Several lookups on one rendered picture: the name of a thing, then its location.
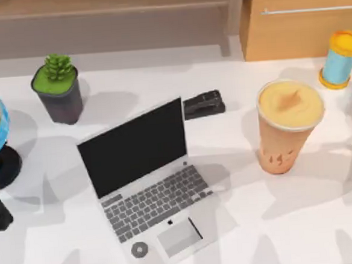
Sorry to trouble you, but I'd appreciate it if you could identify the black stapler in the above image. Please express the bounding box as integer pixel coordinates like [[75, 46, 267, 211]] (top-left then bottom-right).
[[181, 88, 227, 121]]

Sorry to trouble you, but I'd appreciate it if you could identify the open silver laptop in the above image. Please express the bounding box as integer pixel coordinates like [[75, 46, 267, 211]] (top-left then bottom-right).
[[73, 94, 219, 264]]

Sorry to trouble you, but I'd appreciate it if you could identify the orange drink cup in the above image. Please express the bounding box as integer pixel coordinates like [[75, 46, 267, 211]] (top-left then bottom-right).
[[252, 77, 330, 177]]

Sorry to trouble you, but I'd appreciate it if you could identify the green plant in grey pot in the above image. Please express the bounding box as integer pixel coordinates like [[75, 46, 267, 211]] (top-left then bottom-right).
[[28, 51, 86, 128]]

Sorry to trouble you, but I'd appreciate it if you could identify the wooden open shelf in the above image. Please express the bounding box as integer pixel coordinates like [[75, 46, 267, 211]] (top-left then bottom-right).
[[0, 0, 250, 72]]

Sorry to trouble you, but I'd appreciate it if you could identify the wooden cupboard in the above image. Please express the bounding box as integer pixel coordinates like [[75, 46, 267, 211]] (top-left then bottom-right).
[[236, 0, 352, 63]]

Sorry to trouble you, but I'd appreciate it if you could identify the blue and yellow canister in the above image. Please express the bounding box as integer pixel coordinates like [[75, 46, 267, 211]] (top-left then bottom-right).
[[315, 29, 352, 91]]

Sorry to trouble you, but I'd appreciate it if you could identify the long metal handle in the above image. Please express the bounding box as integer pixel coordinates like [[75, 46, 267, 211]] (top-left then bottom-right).
[[260, 2, 352, 17]]

